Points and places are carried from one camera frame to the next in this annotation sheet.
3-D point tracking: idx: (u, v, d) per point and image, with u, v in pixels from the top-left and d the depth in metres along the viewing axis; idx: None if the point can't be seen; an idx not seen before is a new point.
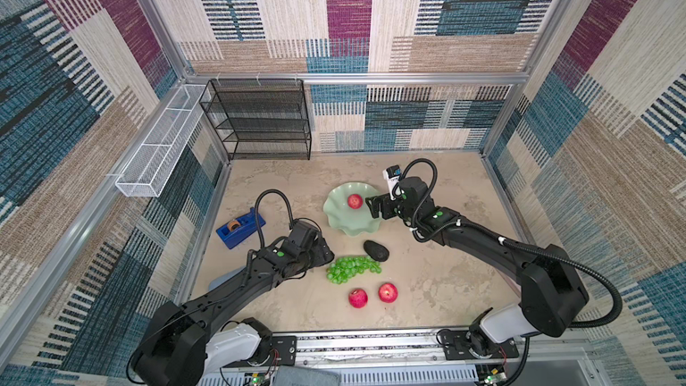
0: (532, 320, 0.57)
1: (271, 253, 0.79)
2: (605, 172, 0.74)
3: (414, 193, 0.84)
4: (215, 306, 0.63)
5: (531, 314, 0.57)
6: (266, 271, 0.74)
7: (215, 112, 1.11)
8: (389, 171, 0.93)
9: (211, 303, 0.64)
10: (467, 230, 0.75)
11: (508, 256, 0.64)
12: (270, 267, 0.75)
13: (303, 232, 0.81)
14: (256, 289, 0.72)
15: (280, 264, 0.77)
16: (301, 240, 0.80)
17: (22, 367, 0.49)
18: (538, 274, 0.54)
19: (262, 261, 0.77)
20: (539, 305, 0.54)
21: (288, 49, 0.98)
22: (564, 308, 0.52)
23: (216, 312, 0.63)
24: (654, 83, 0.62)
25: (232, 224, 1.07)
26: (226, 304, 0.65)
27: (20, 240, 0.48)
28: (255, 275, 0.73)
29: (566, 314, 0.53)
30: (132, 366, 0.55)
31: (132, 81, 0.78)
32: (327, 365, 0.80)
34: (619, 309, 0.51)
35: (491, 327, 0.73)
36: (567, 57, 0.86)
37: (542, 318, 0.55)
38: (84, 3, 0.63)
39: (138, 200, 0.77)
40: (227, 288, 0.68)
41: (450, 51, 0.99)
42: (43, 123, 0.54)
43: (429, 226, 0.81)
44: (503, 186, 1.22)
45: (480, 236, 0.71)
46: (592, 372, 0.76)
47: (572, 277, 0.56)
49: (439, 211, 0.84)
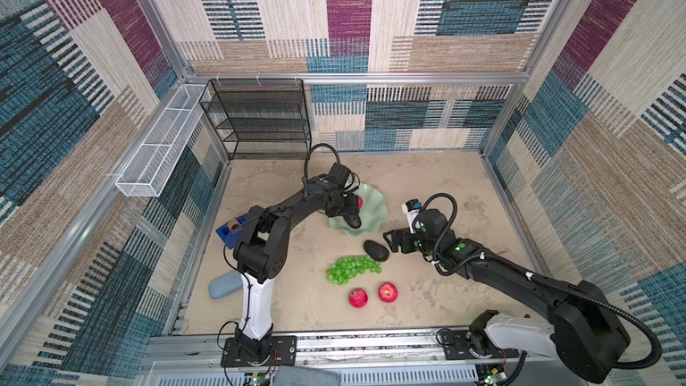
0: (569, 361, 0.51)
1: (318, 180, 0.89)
2: (605, 172, 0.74)
3: (432, 226, 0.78)
4: (288, 209, 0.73)
5: (566, 356, 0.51)
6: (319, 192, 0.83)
7: (215, 111, 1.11)
8: (409, 203, 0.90)
9: (286, 206, 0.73)
10: (493, 264, 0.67)
11: (538, 293, 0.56)
12: (322, 189, 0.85)
13: (344, 168, 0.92)
14: (313, 203, 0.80)
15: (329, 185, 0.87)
16: (340, 175, 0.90)
17: (22, 367, 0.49)
18: (573, 314, 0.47)
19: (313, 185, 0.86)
20: (576, 347, 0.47)
21: (289, 49, 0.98)
22: (602, 350, 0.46)
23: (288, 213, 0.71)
24: (655, 82, 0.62)
25: (232, 224, 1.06)
26: (297, 209, 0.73)
27: (20, 239, 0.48)
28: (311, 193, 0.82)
29: (606, 358, 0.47)
30: (232, 255, 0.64)
31: (131, 81, 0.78)
32: (327, 365, 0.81)
34: (658, 352, 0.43)
35: (498, 335, 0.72)
36: (568, 57, 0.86)
37: (579, 361, 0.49)
38: (84, 3, 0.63)
39: (138, 200, 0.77)
40: (292, 199, 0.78)
41: (450, 51, 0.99)
42: (43, 123, 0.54)
43: (451, 261, 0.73)
44: (504, 186, 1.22)
45: (506, 272, 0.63)
46: None
47: (608, 315, 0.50)
49: (460, 243, 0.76)
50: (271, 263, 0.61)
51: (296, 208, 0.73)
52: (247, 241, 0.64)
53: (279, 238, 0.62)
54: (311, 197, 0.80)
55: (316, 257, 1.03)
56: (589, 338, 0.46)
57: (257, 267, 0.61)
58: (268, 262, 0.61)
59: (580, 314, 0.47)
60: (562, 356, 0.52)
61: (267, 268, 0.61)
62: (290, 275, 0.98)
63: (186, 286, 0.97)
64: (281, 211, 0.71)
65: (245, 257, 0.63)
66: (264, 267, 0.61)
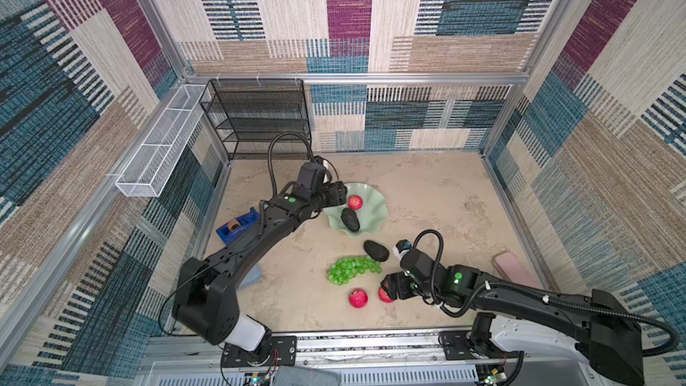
0: (607, 374, 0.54)
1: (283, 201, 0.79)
2: (605, 172, 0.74)
3: (420, 272, 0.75)
4: (238, 255, 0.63)
5: (603, 370, 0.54)
6: (280, 218, 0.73)
7: (215, 111, 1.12)
8: (398, 245, 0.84)
9: (233, 254, 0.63)
10: (501, 292, 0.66)
11: (562, 317, 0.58)
12: (284, 214, 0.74)
13: (310, 174, 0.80)
14: (273, 235, 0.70)
15: (293, 207, 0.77)
16: (309, 182, 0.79)
17: (22, 367, 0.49)
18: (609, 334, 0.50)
19: (275, 210, 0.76)
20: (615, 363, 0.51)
21: (289, 49, 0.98)
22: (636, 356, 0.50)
23: (237, 261, 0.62)
24: (654, 83, 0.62)
25: (232, 224, 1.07)
26: (247, 253, 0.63)
27: (20, 239, 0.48)
28: (271, 222, 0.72)
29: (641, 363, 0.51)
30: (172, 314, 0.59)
31: (132, 81, 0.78)
32: (327, 365, 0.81)
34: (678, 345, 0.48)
35: (508, 342, 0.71)
36: (568, 57, 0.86)
37: (619, 373, 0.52)
38: (85, 3, 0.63)
39: (138, 200, 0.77)
40: (244, 239, 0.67)
41: (450, 51, 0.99)
42: (43, 123, 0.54)
43: (455, 297, 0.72)
44: (504, 186, 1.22)
45: (522, 300, 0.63)
46: (593, 372, 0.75)
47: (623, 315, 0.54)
49: (456, 273, 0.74)
50: (213, 327, 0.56)
51: (245, 255, 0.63)
52: (185, 301, 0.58)
53: (219, 302, 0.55)
54: (270, 228, 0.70)
55: (316, 257, 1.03)
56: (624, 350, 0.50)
57: (201, 329, 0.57)
58: (211, 327, 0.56)
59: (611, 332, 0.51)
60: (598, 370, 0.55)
61: (210, 331, 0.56)
62: (290, 275, 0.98)
63: None
64: (224, 262, 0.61)
65: (184, 320, 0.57)
66: (207, 330, 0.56)
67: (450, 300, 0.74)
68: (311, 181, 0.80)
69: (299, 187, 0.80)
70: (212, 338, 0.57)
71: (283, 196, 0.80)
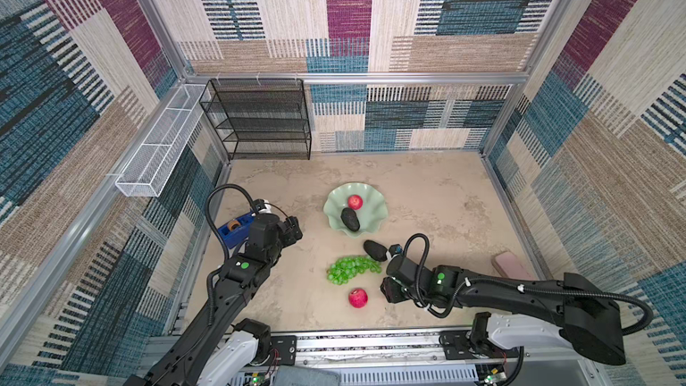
0: (590, 355, 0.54)
1: (232, 269, 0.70)
2: (605, 172, 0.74)
3: (405, 276, 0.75)
4: (186, 358, 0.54)
5: (586, 351, 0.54)
6: (233, 294, 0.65)
7: (215, 112, 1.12)
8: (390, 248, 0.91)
9: (181, 356, 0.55)
10: (481, 288, 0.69)
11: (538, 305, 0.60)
12: (238, 288, 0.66)
13: (261, 230, 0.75)
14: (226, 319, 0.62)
15: (247, 274, 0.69)
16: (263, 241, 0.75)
17: (22, 367, 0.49)
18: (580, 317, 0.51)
19: (225, 283, 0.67)
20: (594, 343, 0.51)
21: (289, 49, 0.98)
22: (614, 333, 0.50)
23: (186, 365, 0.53)
24: (654, 82, 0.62)
25: (232, 224, 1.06)
26: (197, 353, 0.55)
27: (20, 239, 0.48)
28: (222, 302, 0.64)
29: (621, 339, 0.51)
30: None
31: (132, 81, 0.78)
32: (327, 365, 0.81)
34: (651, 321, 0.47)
35: (504, 338, 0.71)
36: (568, 57, 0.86)
37: (599, 352, 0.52)
38: (84, 3, 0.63)
39: (138, 200, 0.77)
40: (193, 331, 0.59)
41: (450, 51, 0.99)
42: (43, 123, 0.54)
43: (441, 298, 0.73)
44: (504, 186, 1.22)
45: (499, 291, 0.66)
46: (593, 372, 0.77)
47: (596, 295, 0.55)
49: (440, 274, 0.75)
50: None
51: (196, 358, 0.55)
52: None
53: None
54: (221, 310, 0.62)
55: (316, 256, 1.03)
56: (598, 328, 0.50)
57: None
58: None
59: (583, 314, 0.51)
60: (581, 351, 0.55)
61: None
62: (290, 275, 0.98)
63: (186, 286, 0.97)
64: (170, 374, 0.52)
65: None
66: None
67: (437, 302, 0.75)
68: (263, 239, 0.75)
69: (254, 247, 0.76)
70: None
71: (235, 262, 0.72)
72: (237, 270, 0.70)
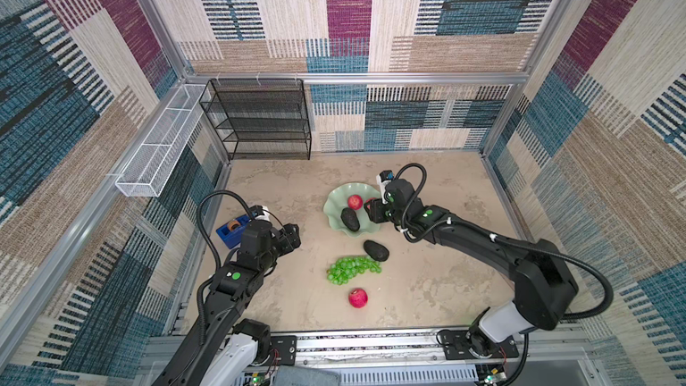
0: (526, 315, 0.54)
1: (224, 281, 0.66)
2: (605, 172, 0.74)
3: (399, 195, 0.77)
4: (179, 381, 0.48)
5: (524, 310, 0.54)
6: (224, 309, 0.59)
7: (215, 111, 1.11)
8: (382, 174, 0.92)
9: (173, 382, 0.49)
10: (459, 228, 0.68)
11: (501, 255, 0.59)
12: (229, 301, 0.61)
13: (253, 238, 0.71)
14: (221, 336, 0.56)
15: (239, 286, 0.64)
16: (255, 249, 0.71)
17: (22, 367, 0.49)
18: (531, 271, 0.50)
19: (218, 297, 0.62)
20: (533, 299, 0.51)
21: (289, 49, 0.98)
22: (556, 301, 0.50)
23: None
24: (654, 82, 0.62)
25: (232, 224, 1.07)
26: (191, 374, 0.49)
27: (20, 239, 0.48)
28: (213, 318, 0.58)
29: (559, 308, 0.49)
30: None
31: (131, 81, 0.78)
32: (327, 365, 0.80)
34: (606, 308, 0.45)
35: (492, 329, 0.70)
36: (568, 57, 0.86)
37: (534, 313, 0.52)
38: (84, 3, 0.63)
39: (138, 200, 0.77)
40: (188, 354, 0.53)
41: (450, 51, 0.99)
42: (43, 123, 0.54)
43: (418, 227, 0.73)
44: (504, 186, 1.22)
45: (472, 236, 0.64)
46: (592, 372, 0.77)
47: (561, 269, 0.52)
49: (429, 209, 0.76)
50: None
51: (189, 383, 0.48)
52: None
53: None
54: (213, 327, 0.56)
55: (316, 256, 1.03)
56: (545, 289, 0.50)
57: None
58: None
59: (533, 268, 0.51)
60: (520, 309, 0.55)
61: None
62: (290, 275, 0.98)
63: (186, 286, 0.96)
64: None
65: None
66: None
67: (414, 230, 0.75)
68: (255, 247, 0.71)
69: (246, 255, 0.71)
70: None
71: (226, 272, 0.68)
72: (227, 281, 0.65)
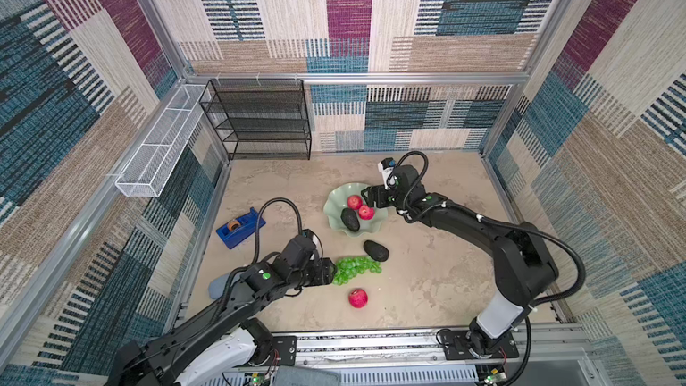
0: (504, 290, 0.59)
1: (255, 274, 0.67)
2: (605, 172, 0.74)
3: (404, 179, 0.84)
4: (179, 348, 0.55)
5: (502, 285, 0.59)
6: (245, 300, 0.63)
7: (215, 112, 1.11)
8: (384, 162, 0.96)
9: (177, 343, 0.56)
10: (451, 211, 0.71)
11: (483, 231, 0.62)
12: (249, 297, 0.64)
13: (296, 250, 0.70)
14: (230, 322, 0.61)
15: (264, 288, 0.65)
16: (294, 259, 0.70)
17: (22, 367, 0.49)
18: (508, 246, 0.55)
19: (243, 287, 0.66)
20: (509, 276, 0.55)
21: (289, 49, 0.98)
22: (531, 281, 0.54)
23: (177, 354, 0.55)
24: (654, 83, 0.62)
25: (232, 224, 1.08)
26: (190, 347, 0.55)
27: (20, 240, 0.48)
28: (231, 306, 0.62)
29: (534, 286, 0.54)
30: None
31: (132, 81, 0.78)
32: (327, 365, 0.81)
34: (578, 289, 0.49)
35: (487, 323, 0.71)
36: (568, 57, 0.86)
37: (511, 289, 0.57)
38: (84, 3, 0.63)
39: (138, 200, 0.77)
40: (199, 323, 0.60)
41: (450, 51, 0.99)
42: (43, 123, 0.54)
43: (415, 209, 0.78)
44: (504, 186, 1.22)
45: (462, 217, 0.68)
46: (593, 372, 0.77)
47: (540, 251, 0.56)
49: (428, 195, 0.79)
50: None
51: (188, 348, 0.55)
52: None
53: None
54: (227, 313, 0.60)
55: None
56: (521, 265, 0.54)
57: None
58: None
59: (514, 245, 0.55)
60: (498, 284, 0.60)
61: None
62: None
63: (186, 287, 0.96)
64: (161, 355, 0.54)
65: None
66: None
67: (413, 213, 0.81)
68: (295, 259, 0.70)
69: (283, 263, 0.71)
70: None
71: (259, 268, 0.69)
72: (257, 278, 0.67)
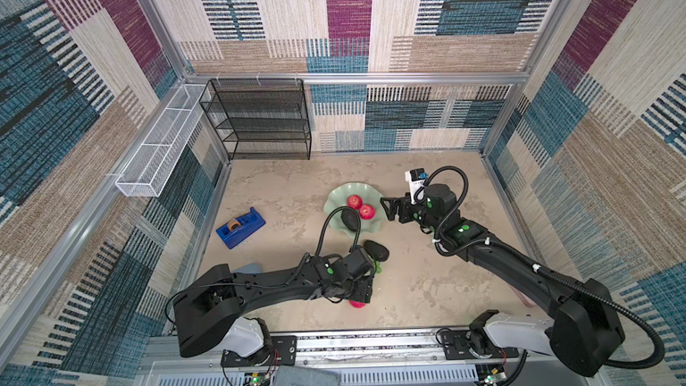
0: (560, 353, 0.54)
1: (321, 264, 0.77)
2: (605, 172, 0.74)
3: (441, 204, 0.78)
4: (256, 291, 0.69)
5: (560, 348, 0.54)
6: (312, 281, 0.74)
7: (215, 111, 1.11)
8: (413, 173, 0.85)
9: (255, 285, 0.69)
10: (496, 251, 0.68)
11: (542, 287, 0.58)
12: (314, 280, 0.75)
13: (359, 260, 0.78)
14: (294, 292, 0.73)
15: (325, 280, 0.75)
16: (355, 269, 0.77)
17: (22, 367, 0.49)
18: (577, 311, 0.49)
19: (311, 269, 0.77)
20: (576, 342, 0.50)
21: (289, 49, 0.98)
22: (601, 348, 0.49)
23: (255, 295, 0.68)
24: (654, 82, 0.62)
25: (232, 224, 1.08)
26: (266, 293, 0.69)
27: (20, 239, 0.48)
28: (300, 280, 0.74)
29: (600, 356, 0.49)
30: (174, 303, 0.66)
31: (132, 81, 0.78)
32: (327, 365, 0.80)
34: (661, 356, 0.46)
35: (497, 332, 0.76)
36: (567, 57, 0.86)
37: (573, 355, 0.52)
38: (84, 3, 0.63)
39: (138, 200, 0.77)
40: (274, 277, 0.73)
41: (450, 51, 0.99)
42: (43, 123, 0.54)
43: (453, 240, 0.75)
44: (504, 186, 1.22)
45: (509, 261, 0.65)
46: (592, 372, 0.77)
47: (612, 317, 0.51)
49: (464, 223, 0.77)
50: (190, 340, 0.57)
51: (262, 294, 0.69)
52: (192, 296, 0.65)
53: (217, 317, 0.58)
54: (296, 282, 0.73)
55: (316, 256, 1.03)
56: (589, 334, 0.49)
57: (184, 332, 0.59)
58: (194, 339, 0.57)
59: (583, 311, 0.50)
60: (556, 348, 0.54)
61: (183, 343, 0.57)
62: None
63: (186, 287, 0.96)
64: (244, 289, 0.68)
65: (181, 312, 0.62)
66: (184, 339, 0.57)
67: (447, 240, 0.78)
68: (355, 268, 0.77)
69: (344, 266, 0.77)
70: (182, 350, 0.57)
71: (325, 262, 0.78)
72: (323, 269, 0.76)
